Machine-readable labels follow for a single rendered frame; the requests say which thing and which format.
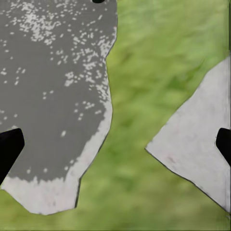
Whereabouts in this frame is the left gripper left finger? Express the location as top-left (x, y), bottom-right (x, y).
top-left (0, 128), bottom-right (25, 185)

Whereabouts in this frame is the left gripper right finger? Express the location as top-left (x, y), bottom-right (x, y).
top-left (216, 128), bottom-right (231, 167)

